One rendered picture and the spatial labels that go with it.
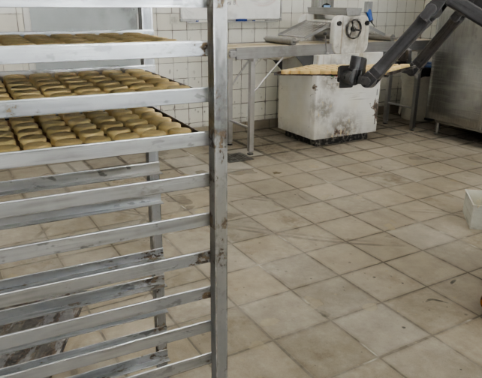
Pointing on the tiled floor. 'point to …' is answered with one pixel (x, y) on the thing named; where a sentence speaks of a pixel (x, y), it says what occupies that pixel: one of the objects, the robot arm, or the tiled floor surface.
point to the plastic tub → (479, 209)
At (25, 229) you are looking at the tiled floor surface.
